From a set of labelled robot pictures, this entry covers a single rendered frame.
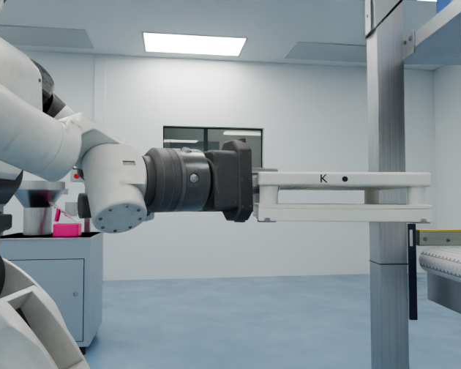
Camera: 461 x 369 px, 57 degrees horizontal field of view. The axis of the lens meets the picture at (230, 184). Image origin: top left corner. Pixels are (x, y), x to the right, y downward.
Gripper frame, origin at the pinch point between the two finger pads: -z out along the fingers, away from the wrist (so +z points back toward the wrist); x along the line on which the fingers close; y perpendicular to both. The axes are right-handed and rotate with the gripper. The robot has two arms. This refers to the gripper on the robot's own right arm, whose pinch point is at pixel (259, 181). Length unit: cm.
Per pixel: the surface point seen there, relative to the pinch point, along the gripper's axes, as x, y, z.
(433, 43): -27.3, 4.1, -40.1
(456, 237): 11.7, 2.0, -47.8
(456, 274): 16.9, 10.0, -34.3
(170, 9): -191, -329, -126
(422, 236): 11.3, -1.3, -41.5
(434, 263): 15.9, 3.7, -37.6
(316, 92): -147, -385, -366
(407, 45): -28.6, -1.1, -39.3
